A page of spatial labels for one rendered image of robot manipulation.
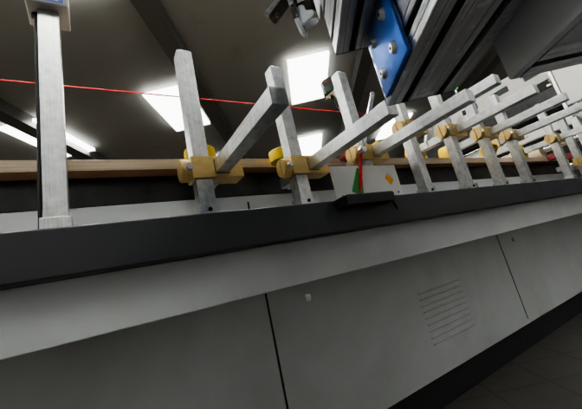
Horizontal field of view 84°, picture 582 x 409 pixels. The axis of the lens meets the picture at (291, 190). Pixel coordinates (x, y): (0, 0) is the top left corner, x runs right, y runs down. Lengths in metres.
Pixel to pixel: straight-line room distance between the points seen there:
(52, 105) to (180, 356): 0.59
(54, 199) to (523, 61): 0.68
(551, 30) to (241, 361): 0.85
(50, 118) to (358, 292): 0.94
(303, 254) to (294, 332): 0.28
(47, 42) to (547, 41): 0.79
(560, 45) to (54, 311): 0.72
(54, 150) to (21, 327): 0.29
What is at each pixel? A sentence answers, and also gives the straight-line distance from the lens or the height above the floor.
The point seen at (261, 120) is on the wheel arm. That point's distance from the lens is 0.53.
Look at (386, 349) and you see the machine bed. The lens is 1.20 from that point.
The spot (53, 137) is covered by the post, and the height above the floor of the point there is 0.87.
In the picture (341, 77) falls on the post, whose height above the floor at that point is 1.11.
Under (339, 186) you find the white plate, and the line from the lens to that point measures 0.87.
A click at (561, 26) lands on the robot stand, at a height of 0.68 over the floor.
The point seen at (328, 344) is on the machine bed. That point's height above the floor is 0.33.
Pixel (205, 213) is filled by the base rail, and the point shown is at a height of 0.70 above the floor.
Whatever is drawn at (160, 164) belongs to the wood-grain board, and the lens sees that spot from 0.89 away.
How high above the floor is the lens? 0.55
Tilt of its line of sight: 14 degrees up
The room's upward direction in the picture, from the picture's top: 13 degrees counter-clockwise
